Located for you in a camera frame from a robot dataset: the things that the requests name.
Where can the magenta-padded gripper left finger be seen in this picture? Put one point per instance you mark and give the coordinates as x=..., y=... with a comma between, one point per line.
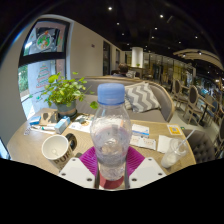
x=76, y=171

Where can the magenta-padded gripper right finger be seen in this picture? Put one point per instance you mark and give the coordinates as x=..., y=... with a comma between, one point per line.
x=148, y=170

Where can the clear blue-capped water bottle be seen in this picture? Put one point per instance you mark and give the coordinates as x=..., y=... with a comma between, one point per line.
x=111, y=133

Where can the white printed mug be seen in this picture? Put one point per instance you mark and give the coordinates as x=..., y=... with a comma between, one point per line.
x=58, y=151

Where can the clear plastic cup with straw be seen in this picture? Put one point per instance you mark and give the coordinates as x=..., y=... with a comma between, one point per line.
x=171, y=155

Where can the white leaflet with blue card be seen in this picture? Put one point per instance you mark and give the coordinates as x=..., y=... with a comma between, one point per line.
x=142, y=138

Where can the white printed menu leaflet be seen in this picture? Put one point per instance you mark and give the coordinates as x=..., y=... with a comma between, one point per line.
x=81, y=125

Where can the yellow square card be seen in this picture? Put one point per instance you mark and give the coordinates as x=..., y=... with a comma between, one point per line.
x=174, y=129

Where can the small light blue box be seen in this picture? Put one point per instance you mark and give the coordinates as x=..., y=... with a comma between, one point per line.
x=62, y=125

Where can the white pen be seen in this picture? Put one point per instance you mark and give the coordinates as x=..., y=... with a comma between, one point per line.
x=43, y=128

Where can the grey wood-trimmed sofa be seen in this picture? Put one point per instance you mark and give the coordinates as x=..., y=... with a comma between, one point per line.
x=156, y=113

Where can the dark grey tufted armchair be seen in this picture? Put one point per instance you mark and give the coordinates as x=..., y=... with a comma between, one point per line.
x=201, y=146

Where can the flat blue pack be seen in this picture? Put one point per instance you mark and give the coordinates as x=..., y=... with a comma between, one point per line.
x=35, y=120

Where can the grey chevron pillow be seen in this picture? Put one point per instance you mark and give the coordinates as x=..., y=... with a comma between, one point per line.
x=143, y=96

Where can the green potted plant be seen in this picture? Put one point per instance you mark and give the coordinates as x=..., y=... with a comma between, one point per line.
x=63, y=91

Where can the group of dining chairs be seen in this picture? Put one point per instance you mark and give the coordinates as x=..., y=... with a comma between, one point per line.
x=193, y=98

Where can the person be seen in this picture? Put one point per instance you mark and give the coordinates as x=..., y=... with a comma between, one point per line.
x=122, y=69

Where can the dark-framed decorated window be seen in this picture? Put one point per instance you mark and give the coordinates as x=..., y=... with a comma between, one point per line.
x=43, y=60

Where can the group of ceiling lights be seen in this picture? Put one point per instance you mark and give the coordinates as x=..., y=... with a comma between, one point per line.
x=160, y=16

